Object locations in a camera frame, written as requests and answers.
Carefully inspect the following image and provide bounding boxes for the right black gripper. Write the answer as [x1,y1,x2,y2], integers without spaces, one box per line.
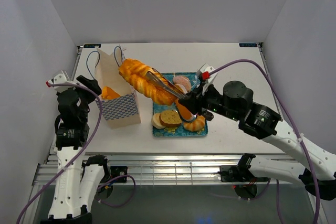
[178,81,240,122]

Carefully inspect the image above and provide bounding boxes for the orange long fake bread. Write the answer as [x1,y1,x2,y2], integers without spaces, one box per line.
[101,86,120,100]

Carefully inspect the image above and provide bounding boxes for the fake croissant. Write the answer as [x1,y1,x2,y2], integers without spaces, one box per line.
[183,115,206,132]

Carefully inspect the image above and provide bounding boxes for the blue checkered paper bag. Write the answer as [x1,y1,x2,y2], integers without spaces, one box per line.
[86,46,141,129]

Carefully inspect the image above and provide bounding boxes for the twisted braided fake bread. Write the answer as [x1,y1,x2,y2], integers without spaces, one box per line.
[119,59,177,105]

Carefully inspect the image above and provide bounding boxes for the metal tongs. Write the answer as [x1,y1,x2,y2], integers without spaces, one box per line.
[144,68,215,122]

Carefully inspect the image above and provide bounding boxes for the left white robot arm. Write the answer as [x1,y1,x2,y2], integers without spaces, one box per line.
[42,71,111,223]

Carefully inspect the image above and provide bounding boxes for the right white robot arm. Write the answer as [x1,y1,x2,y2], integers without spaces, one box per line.
[179,81,335,200]

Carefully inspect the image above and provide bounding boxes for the white-edged fake bread slice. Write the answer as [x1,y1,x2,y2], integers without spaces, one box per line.
[174,83,196,121]

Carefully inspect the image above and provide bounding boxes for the pink round fake bread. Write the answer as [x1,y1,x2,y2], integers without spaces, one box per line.
[173,76,192,92]

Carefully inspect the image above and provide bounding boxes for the pale round bread slice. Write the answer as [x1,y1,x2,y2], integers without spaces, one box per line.
[151,113,165,130]

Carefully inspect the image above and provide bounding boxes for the brown baguette slice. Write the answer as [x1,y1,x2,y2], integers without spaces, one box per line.
[159,110,182,127]

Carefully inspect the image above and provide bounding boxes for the teal floral tray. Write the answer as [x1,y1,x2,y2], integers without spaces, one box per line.
[152,72,208,138]

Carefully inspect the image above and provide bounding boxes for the left blue corner label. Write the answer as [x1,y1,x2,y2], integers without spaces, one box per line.
[83,44,101,48]

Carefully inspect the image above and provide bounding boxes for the blue corner label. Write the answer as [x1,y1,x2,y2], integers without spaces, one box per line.
[83,44,101,48]
[239,43,258,48]

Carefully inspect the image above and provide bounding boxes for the right blue corner label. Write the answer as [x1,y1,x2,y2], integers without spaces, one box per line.
[239,43,258,48]

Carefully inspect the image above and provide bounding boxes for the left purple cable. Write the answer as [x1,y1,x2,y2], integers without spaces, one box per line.
[15,83,137,224]

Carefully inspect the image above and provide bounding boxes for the purple cable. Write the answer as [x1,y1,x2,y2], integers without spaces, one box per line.
[209,59,321,224]
[15,83,137,224]

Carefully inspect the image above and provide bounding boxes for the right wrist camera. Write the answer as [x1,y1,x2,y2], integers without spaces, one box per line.
[196,63,217,95]

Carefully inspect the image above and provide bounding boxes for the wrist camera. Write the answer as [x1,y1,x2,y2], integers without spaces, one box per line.
[46,70,71,93]
[196,63,217,95]

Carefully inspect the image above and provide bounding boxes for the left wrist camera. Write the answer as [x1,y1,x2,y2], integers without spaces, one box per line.
[46,70,71,93]

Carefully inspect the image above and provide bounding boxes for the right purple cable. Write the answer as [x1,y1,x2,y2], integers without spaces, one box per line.
[209,59,321,224]

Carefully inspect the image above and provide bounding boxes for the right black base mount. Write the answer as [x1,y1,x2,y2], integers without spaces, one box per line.
[217,165,246,182]

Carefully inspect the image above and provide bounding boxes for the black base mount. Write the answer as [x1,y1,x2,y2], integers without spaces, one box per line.
[217,165,246,182]
[108,166,128,183]

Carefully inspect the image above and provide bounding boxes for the aluminium frame rail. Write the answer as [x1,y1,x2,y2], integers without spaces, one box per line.
[33,153,298,186]

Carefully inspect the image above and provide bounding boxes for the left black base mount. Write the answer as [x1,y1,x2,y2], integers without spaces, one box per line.
[108,166,128,183]

